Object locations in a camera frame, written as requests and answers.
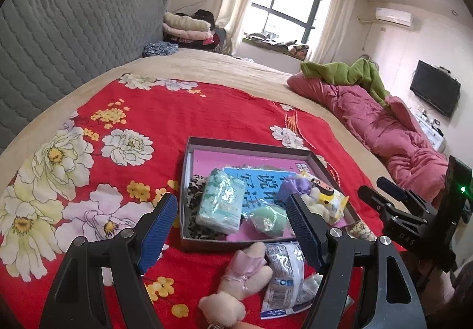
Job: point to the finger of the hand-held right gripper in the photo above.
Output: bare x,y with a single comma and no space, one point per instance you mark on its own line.
391,188
375,199

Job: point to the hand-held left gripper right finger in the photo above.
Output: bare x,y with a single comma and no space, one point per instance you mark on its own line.
303,233

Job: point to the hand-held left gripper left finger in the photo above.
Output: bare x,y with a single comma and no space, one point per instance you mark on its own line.
159,236

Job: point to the green soft item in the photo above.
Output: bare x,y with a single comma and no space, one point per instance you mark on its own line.
266,220

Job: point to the yellow white cartoon tissue packet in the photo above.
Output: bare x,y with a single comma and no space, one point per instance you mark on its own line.
330,201

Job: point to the white blue wipes packet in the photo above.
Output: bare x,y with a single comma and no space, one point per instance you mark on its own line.
284,277

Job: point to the dark cardboard box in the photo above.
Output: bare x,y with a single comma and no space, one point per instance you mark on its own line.
207,244

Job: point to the purple dress teddy bear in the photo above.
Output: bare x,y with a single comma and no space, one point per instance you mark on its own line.
295,185

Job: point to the leopard print scrunchie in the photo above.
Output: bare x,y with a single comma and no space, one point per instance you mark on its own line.
194,185

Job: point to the green print tissue pack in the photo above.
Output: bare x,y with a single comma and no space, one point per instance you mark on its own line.
221,203

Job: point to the pink dress teddy bear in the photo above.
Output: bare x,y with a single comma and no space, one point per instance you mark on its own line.
240,270

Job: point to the person's right forearm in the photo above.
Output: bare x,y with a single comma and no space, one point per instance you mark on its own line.
436,279

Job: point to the white television cabinet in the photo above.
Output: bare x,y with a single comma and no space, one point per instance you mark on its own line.
430,129

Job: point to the pink quilt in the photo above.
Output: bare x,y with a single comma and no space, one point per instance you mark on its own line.
369,118

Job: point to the pink and blue book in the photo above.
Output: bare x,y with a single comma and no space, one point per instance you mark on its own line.
229,159

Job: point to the black flat television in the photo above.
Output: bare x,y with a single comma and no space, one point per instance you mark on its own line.
434,89

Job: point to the green blanket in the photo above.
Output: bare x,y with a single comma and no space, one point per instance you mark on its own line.
332,70

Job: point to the red floral blanket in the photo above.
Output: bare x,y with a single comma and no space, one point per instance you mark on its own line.
221,111

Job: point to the white air conditioner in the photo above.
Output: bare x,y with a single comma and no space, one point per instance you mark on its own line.
393,17

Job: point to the cream curtain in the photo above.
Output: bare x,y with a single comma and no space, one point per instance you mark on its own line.
240,0
336,19

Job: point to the beige bed sheet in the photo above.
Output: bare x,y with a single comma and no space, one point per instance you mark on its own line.
221,63

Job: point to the clutter on window sill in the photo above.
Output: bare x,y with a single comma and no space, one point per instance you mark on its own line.
273,44

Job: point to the blue floral cloth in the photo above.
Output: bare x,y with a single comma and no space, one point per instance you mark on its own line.
160,49

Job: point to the stack of folded clothes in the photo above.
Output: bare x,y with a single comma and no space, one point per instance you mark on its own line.
184,28

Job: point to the window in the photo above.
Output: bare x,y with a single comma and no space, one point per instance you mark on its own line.
284,0

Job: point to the grey quilted headboard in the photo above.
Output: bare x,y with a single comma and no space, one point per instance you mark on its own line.
74,37

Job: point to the black clothes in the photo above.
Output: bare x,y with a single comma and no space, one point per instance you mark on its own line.
201,14

